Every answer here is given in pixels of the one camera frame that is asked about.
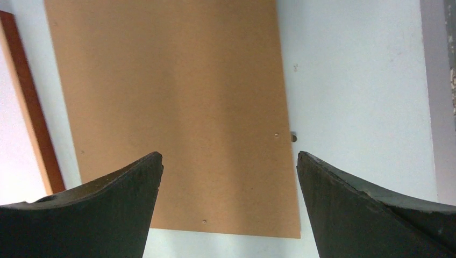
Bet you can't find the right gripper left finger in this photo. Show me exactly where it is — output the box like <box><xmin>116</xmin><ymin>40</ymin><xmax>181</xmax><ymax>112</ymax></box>
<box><xmin>1</xmin><ymin>152</ymin><xmax>163</xmax><ymax>257</ymax></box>

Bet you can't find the brown backing board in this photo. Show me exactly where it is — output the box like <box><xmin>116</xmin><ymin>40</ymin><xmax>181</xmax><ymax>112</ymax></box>
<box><xmin>44</xmin><ymin>1</ymin><xmax>301</xmax><ymax>239</ymax></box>

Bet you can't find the wooden picture frame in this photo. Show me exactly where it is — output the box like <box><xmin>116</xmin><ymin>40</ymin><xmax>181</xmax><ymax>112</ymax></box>
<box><xmin>1</xmin><ymin>11</ymin><xmax>66</xmax><ymax>195</ymax></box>

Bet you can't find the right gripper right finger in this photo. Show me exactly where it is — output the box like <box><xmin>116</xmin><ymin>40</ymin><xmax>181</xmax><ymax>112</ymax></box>
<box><xmin>297</xmin><ymin>151</ymin><xmax>455</xmax><ymax>257</ymax></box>

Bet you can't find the right aluminium corner post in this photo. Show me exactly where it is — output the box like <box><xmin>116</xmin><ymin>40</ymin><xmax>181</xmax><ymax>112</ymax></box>
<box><xmin>444</xmin><ymin>0</ymin><xmax>455</xmax><ymax>118</ymax></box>

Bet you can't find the sunset photo print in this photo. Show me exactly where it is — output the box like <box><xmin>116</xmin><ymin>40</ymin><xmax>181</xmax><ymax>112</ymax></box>
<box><xmin>1</xmin><ymin>47</ymin><xmax>47</xmax><ymax>205</ymax></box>

